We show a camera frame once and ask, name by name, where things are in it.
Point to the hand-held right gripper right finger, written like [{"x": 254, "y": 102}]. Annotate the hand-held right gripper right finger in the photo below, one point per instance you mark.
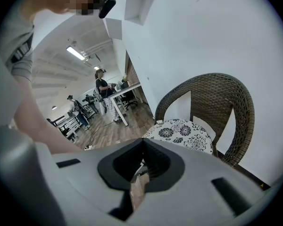
[{"x": 166, "y": 171}]

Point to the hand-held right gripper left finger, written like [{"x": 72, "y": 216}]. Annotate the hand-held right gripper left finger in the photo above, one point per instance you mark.
[{"x": 119, "y": 171}]

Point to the black-and-white floral cushion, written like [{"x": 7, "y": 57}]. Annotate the black-and-white floral cushion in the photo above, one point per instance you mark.
[{"x": 179, "y": 133}]

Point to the brown wicker chair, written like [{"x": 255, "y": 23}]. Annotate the brown wicker chair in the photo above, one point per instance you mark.
[{"x": 214, "y": 98}]

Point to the person's left forearm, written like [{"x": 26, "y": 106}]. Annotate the person's left forearm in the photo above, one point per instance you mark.
[{"x": 37, "y": 126}]

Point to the black office chair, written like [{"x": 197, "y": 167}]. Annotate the black office chair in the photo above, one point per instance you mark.
[{"x": 129, "y": 99}]

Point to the white power strip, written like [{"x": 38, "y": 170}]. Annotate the white power strip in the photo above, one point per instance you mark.
[{"x": 88, "y": 147}]

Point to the white desk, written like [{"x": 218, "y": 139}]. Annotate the white desk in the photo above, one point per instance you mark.
[{"x": 125, "y": 90}]

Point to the white standing fan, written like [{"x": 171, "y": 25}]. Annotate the white standing fan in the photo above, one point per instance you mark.
[{"x": 119, "y": 84}]

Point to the black pendant lamp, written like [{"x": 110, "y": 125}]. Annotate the black pendant lamp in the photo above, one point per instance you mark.
[{"x": 54, "y": 107}]

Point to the beige plush decoration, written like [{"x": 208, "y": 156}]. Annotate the beige plush decoration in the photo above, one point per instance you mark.
[{"x": 125, "y": 77}]

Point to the short ceiling light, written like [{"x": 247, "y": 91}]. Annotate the short ceiling light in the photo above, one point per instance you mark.
[{"x": 97, "y": 67}]

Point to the long ceiling light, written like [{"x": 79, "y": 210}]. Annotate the long ceiling light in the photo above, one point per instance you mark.
[{"x": 75, "y": 52}]

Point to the person's grey shirt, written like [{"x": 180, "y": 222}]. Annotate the person's grey shirt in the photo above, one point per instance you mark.
[{"x": 16, "y": 46}]

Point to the grey wall panel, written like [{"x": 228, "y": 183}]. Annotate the grey wall panel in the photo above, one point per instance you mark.
[{"x": 114, "y": 28}]

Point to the black head-worn camera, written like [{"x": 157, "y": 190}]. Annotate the black head-worn camera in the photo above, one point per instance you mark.
[{"x": 107, "y": 6}]

